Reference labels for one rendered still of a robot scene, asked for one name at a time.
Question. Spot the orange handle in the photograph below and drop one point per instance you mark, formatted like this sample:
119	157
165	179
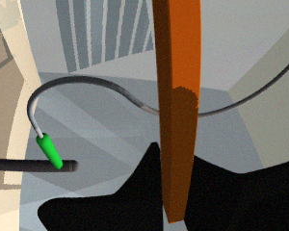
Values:
178	65

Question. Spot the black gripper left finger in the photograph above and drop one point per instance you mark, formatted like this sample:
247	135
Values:
136	206

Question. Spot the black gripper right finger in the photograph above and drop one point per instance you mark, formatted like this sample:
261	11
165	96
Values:
217	197

